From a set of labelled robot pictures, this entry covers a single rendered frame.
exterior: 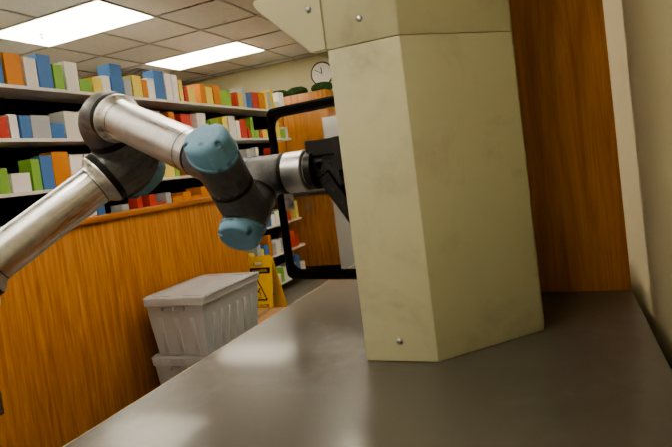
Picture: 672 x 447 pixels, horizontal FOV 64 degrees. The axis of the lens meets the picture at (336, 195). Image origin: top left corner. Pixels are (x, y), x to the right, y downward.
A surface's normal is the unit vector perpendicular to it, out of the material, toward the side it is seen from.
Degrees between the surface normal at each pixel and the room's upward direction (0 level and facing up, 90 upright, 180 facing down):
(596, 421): 0
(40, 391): 90
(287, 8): 90
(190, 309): 96
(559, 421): 0
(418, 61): 90
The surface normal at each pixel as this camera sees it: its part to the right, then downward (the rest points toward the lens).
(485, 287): 0.38, 0.00
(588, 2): -0.37, 0.10
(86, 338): 0.92, -0.10
